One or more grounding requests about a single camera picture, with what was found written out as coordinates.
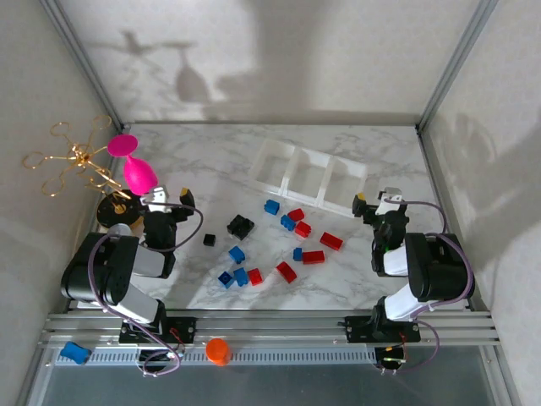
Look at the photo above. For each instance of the black lego brick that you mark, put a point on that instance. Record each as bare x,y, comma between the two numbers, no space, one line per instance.
238,221
248,226
242,234
209,239
232,228

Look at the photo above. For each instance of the long red lego brick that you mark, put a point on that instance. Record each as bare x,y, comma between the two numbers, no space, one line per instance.
331,240
313,256

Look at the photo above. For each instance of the blue lego brick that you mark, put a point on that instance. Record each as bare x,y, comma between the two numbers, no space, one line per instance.
271,206
240,277
225,279
298,254
287,222
237,254

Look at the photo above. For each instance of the red curved lego brick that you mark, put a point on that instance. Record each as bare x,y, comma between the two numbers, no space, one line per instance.
286,271

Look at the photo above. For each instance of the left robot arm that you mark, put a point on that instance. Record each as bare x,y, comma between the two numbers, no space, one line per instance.
127,262

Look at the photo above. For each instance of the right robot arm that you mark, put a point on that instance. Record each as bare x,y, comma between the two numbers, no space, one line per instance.
435,266

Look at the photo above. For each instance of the silver-topped can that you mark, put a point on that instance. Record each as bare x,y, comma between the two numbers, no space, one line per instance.
119,230

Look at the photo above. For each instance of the pink wine glass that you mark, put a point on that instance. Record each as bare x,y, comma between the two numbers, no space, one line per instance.
139,175

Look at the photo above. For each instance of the orange cylinder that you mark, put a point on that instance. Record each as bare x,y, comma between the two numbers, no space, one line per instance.
217,351

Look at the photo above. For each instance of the blue bone-shaped block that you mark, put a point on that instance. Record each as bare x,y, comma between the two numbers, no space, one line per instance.
76,353

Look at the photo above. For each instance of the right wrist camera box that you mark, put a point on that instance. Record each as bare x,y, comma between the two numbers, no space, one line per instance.
391,195

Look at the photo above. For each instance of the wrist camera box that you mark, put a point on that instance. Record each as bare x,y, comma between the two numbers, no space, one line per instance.
391,195
154,196

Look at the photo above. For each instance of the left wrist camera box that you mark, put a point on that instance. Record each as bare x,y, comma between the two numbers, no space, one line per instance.
154,196

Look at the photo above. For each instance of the aluminium extrusion rail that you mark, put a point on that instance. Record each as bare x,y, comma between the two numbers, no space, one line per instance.
274,327

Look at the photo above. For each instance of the aluminium frame post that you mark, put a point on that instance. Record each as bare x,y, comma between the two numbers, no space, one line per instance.
80,59
454,63

